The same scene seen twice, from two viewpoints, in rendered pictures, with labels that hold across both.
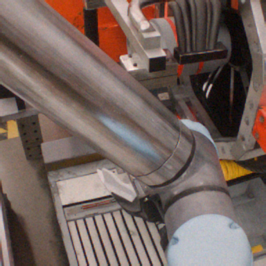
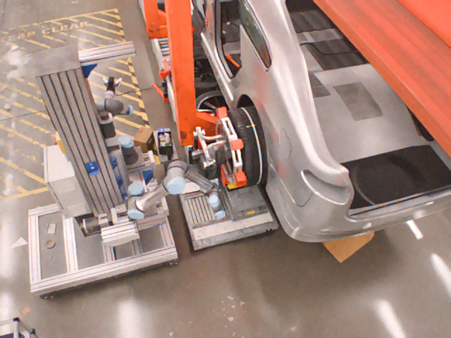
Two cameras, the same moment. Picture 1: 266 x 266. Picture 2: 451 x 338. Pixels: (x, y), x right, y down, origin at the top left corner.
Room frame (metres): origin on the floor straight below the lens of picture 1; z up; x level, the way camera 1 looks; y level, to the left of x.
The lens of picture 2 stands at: (-1.39, -0.12, 3.29)
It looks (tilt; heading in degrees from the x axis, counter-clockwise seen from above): 51 degrees down; 359
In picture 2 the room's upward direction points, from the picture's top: 2 degrees clockwise
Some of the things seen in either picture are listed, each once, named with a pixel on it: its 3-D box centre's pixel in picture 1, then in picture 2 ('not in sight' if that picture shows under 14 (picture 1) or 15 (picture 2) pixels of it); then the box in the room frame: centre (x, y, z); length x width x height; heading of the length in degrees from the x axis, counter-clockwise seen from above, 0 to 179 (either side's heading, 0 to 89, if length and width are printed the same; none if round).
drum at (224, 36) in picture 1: (178, 46); (220, 152); (0.76, -0.10, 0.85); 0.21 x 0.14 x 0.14; 107
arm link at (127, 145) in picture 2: not in sight; (125, 144); (0.70, 0.66, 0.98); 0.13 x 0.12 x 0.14; 95
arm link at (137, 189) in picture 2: not in sight; (137, 193); (0.23, 0.49, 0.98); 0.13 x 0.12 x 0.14; 6
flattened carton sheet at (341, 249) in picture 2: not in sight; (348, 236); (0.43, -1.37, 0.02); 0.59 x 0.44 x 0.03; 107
